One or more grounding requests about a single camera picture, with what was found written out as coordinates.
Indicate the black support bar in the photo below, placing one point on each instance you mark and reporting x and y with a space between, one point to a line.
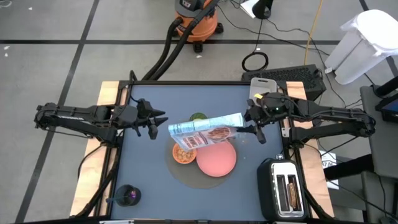
348 168

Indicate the pink plate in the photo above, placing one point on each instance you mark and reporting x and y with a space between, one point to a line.
217 161

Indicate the white paper sheet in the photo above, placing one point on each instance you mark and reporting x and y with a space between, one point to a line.
248 6

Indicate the grey round placemat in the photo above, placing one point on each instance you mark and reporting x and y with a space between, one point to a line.
186 177

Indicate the grey plastic bin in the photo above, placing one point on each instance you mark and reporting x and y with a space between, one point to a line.
262 85

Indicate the white trash can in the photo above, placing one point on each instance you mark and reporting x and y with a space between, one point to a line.
367 40

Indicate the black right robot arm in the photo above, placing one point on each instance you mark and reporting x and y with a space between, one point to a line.
335 116

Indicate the green plastic cup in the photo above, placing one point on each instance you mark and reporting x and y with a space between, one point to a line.
198 116

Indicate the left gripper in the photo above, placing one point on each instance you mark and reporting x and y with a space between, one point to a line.
143 113

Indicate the light wooden side board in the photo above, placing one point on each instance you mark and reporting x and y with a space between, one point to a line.
297 90
105 93

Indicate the printed paper sheet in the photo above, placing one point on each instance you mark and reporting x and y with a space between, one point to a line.
328 161

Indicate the black computer monitor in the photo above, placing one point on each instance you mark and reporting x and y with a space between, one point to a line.
388 109

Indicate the orange patterned bowl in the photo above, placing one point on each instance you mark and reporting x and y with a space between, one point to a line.
173 155

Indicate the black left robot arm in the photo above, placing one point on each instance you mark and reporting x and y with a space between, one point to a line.
77 118

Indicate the dark plastic spoon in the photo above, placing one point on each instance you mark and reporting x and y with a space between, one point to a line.
112 199

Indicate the brown cereal pieces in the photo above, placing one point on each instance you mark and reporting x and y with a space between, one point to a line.
184 156

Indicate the dark plastic cup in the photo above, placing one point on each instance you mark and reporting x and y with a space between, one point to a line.
124 193

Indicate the blue cereal box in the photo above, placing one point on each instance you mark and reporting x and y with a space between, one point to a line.
202 133

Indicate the spilled cereal crumbs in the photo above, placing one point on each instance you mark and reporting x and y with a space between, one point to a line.
244 141

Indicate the black and chrome toaster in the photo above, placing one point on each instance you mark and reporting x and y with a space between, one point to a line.
264 186

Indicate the small metal bracket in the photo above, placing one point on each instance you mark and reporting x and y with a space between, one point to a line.
285 132

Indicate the grey desk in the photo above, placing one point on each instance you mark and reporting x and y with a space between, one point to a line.
385 149

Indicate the orange shop vacuum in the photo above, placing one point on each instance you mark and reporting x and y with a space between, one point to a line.
183 40
196 28

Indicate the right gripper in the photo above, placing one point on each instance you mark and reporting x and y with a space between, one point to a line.
264 110

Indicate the yellow tape tag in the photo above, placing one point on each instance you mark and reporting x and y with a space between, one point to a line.
258 96

